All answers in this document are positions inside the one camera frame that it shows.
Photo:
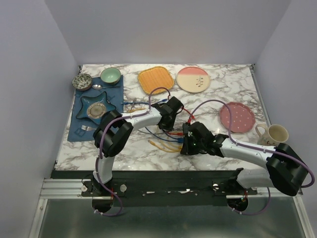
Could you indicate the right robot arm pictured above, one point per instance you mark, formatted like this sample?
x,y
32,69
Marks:
x,y
279,166

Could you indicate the pink and cream plate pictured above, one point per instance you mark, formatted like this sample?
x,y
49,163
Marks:
x,y
193,79

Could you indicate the small round saucer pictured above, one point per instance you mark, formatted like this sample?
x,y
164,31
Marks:
x,y
96,110

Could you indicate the cream ceramic mug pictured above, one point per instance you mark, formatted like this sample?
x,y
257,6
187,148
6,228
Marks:
x,y
272,135

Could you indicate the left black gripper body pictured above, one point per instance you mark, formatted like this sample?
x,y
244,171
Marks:
x,y
170,125

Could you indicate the silver metal spoon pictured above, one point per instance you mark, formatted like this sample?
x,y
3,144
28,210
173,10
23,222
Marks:
x,y
99,87

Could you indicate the blue star-shaped dish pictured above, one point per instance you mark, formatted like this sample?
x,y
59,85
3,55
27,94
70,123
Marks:
x,y
87,101

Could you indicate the aluminium rail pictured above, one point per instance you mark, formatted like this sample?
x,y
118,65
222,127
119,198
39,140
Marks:
x,y
73,189

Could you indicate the orange woven square tray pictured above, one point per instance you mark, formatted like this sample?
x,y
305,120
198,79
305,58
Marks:
x,y
155,77

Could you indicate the green ceramic bowl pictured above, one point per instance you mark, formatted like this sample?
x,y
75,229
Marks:
x,y
110,75

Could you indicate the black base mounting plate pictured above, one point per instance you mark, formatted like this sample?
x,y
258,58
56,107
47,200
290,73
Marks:
x,y
167,188

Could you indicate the pink dotted plate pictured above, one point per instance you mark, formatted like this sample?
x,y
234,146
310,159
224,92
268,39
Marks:
x,y
243,118

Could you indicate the patterned small bowl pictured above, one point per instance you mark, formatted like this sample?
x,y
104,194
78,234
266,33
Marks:
x,y
82,82

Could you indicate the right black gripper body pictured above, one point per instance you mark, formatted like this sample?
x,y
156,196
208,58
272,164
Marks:
x,y
192,146

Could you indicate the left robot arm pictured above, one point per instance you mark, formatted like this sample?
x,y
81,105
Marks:
x,y
113,132

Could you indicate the silver fork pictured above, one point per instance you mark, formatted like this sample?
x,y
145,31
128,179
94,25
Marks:
x,y
87,128

